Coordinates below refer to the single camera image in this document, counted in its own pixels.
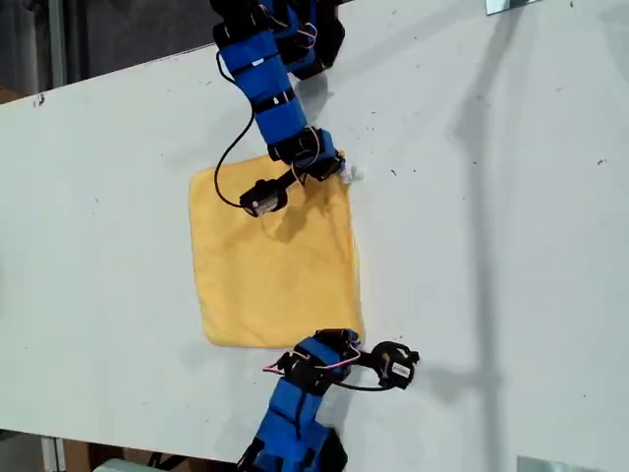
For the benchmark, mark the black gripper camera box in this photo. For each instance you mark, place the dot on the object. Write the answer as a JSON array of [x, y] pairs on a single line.
[[263, 199], [395, 369]]

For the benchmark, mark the grey metal post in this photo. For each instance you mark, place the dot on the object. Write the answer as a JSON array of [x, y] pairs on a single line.
[[56, 44]]

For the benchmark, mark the yellow square microfibre towel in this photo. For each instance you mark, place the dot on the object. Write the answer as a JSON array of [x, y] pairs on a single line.
[[275, 275]]

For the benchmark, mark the black camera stalk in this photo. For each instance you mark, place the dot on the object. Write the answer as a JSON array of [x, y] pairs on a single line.
[[366, 358], [287, 178]]

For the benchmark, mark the white table leg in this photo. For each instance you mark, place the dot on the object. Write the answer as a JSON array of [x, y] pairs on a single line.
[[53, 454]]

